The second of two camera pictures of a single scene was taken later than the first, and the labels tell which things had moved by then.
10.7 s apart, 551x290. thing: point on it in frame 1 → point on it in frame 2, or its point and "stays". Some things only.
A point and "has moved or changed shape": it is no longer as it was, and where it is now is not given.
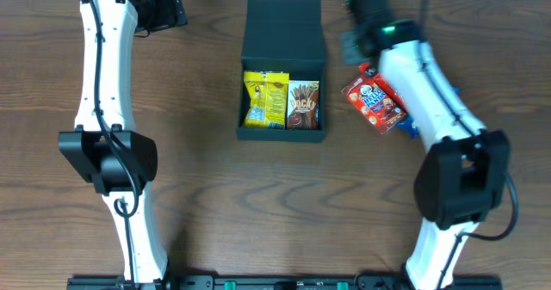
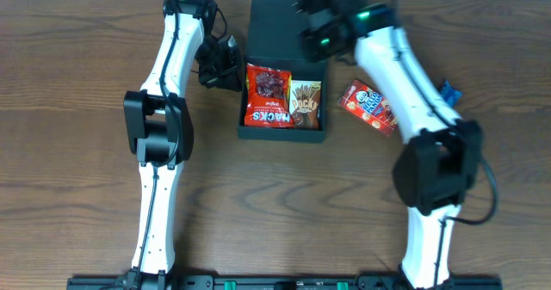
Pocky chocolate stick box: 303,105 stays
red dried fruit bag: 366,70 has moved or changed shape
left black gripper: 164,19 → 231,76
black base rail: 393,282 stays
